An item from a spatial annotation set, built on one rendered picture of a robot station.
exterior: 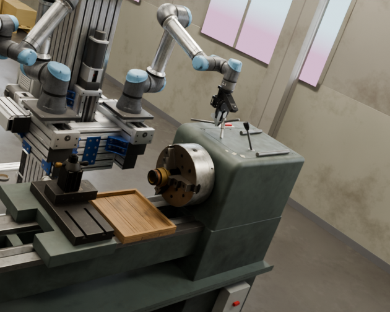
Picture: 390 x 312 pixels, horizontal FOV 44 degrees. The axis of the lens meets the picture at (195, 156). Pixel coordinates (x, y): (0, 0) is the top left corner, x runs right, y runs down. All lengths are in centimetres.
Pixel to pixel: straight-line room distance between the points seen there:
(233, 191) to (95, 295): 82
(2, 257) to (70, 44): 121
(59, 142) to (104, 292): 76
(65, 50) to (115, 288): 127
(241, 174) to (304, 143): 279
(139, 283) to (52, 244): 68
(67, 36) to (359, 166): 311
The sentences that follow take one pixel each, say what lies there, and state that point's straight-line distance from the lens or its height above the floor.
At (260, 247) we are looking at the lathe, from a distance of 293.
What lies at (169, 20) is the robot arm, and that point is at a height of 174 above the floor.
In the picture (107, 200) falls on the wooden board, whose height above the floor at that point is 88.
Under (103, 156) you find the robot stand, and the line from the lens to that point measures 282.
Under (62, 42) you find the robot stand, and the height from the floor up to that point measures 145.
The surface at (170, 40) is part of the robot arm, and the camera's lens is 279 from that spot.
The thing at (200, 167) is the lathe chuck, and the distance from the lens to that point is 230.
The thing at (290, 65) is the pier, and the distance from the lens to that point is 501.
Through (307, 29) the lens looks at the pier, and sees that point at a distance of 495.
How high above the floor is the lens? 208
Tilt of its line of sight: 22 degrees down
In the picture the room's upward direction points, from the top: 18 degrees clockwise
